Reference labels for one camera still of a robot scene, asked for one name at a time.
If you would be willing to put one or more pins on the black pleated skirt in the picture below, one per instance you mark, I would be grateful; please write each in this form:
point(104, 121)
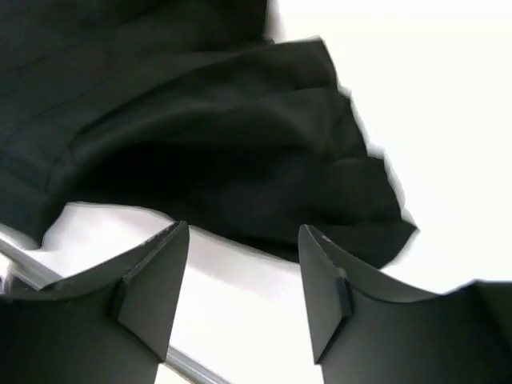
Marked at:
point(250, 147)

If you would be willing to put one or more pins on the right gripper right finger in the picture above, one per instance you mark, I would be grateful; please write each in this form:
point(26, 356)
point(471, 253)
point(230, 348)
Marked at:
point(369, 328)

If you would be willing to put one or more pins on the folded black skirt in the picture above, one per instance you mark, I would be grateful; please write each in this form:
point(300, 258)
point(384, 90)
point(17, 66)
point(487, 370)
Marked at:
point(67, 66)

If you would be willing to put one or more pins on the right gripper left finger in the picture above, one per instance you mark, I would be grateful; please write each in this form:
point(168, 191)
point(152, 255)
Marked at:
point(104, 304)

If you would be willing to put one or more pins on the aluminium table frame rail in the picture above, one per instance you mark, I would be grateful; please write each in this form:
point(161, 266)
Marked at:
point(80, 296)

